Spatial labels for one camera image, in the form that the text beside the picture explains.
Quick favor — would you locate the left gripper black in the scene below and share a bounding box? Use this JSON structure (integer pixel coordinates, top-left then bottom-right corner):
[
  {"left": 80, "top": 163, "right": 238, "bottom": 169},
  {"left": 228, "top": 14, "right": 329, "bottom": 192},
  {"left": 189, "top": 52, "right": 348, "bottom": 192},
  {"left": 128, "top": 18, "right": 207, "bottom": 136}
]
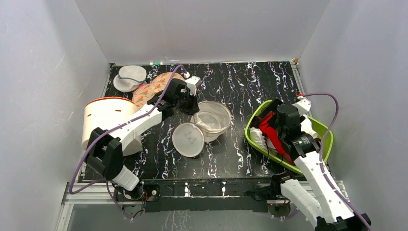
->
[{"left": 175, "top": 90, "right": 200, "bottom": 117}]

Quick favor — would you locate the bright red black-trimmed bra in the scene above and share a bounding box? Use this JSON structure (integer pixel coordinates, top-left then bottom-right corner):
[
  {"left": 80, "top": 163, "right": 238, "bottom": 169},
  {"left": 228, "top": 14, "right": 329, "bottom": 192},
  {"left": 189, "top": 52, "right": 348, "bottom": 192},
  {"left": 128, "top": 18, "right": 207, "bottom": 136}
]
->
[{"left": 252, "top": 111, "right": 287, "bottom": 156}]

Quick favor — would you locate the white mesh laundry bag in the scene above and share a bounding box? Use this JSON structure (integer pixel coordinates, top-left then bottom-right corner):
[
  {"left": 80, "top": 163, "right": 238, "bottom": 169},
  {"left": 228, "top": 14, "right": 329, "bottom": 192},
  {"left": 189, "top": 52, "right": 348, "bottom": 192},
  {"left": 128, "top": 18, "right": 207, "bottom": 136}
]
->
[{"left": 172, "top": 101, "right": 232, "bottom": 158}]

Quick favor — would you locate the white padded bra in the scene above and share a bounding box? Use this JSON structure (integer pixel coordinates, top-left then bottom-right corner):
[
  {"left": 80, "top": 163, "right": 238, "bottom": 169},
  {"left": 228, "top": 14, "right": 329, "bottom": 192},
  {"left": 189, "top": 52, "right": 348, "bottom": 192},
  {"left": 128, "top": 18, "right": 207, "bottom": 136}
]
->
[{"left": 300, "top": 115, "right": 318, "bottom": 139}]

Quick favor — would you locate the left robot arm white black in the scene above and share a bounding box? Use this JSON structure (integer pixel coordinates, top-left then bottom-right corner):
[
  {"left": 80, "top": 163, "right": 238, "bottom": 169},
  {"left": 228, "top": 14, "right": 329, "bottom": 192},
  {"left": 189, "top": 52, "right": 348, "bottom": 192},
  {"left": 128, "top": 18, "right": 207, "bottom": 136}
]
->
[{"left": 85, "top": 76, "right": 201, "bottom": 200}]

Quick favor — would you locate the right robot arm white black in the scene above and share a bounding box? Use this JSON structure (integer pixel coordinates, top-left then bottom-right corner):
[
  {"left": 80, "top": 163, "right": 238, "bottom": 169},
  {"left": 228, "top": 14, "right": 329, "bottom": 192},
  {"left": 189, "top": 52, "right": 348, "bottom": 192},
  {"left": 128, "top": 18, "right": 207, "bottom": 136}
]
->
[{"left": 258, "top": 98, "right": 371, "bottom": 231}]

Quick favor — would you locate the floral mesh laundry bag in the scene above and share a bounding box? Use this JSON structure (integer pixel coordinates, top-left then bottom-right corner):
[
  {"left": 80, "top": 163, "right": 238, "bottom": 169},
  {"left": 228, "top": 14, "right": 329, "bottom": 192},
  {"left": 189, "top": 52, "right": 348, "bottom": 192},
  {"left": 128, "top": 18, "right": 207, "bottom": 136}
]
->
[{"left": 132, "top": 72, "right": 172, "bottom": 109}]

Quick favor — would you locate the small white grey-trimmed laundry bag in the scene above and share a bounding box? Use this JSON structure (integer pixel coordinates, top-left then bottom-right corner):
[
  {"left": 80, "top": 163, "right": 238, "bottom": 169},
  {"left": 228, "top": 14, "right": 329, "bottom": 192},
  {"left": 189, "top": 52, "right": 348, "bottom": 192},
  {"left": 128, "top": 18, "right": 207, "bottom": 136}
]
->
[{"left": 113, "top": 65, "right": 147, "bottom": 92}]

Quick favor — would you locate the red garment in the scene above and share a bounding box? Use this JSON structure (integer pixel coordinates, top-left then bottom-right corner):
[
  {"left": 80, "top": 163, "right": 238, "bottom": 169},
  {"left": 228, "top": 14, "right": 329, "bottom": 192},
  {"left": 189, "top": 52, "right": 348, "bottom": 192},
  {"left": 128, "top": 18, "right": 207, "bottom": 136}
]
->
[{"left": 279, "top": 151, "right": 296, "bottom": 166}]

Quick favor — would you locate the white lace garment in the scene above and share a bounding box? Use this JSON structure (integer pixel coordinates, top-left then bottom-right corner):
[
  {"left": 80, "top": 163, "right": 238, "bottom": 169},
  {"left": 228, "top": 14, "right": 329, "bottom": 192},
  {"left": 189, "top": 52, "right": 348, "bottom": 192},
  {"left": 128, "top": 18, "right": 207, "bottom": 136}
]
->
[{"left": 250, "top": 127, "right": 277, "bottom": 153}]

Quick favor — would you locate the green plastic basin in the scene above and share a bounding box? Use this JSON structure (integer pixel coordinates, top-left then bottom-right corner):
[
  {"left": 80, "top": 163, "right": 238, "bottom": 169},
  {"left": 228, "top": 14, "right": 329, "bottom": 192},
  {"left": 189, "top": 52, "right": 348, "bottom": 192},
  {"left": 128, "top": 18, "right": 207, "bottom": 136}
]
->
[{"left": 244, "top": 100, "right": 334, "bottom": 175}]

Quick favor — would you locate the white cylindrical basket orange rim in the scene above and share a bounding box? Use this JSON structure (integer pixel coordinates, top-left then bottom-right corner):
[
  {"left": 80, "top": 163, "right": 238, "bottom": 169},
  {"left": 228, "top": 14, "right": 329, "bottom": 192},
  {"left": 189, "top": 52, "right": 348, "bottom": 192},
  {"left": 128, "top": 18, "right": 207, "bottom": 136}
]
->
[{"left": 82, "top": 97, "right": 140, "bottom": 150}]

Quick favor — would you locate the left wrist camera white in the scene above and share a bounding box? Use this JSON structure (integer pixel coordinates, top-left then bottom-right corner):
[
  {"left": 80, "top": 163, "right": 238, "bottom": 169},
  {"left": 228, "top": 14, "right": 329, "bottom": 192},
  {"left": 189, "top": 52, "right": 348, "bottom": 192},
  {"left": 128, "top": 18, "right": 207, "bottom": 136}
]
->
[{"left": 185, "top": 76, "right": 202, "bottom": 96}]

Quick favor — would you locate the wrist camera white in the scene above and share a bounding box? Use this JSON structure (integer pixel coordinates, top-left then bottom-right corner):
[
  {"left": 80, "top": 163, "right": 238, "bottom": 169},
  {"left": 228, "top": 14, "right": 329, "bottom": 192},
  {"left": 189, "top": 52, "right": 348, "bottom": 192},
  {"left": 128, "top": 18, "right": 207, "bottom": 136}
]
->
[
  {"left": 292, "top": 95, "right": 311, "bottom": 116},
  {"left": 185, "top": 76, "right": 202, "bottom": 96}
]

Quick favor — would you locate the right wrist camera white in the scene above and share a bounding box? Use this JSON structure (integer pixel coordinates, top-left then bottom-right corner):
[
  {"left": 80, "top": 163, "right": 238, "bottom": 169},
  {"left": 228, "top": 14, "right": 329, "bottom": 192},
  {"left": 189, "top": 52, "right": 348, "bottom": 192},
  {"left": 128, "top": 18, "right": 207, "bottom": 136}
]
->
[{"left": 292, "top": 95, "right": 311, "bottom": 116}]

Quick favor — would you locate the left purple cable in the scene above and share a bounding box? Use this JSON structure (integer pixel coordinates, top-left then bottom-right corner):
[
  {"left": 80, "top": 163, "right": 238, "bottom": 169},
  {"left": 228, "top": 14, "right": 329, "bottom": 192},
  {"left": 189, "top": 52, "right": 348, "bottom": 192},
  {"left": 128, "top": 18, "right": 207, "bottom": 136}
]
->
[{"left": 68, "top": 64, "right": 190, "bottom": 220}]

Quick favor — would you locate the purple cable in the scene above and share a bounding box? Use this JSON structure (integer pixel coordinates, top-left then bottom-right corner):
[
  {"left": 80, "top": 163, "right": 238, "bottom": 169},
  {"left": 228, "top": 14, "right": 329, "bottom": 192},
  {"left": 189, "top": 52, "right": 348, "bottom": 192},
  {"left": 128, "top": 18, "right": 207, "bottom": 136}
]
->
[
  {"left": 283, "top": 93, "right": 375, "bottom": 231},
  {"left": 68, "top": 64, "right": 190, "bottom": 220}
]

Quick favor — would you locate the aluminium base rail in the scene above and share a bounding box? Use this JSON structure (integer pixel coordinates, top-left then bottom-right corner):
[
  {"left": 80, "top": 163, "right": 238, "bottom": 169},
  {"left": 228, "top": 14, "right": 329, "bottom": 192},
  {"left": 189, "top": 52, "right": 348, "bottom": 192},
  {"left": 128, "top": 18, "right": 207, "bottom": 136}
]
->
[{"left": 55, "top": 180, "right": 357, "bottom": 231}]

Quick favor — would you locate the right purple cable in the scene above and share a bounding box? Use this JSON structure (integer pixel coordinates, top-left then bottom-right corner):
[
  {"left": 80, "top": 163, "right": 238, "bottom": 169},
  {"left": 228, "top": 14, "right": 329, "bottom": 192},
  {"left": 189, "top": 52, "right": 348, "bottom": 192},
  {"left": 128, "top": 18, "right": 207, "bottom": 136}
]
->
[{"left": 283, "top": 93, "right": 375, "bottom": 231}]

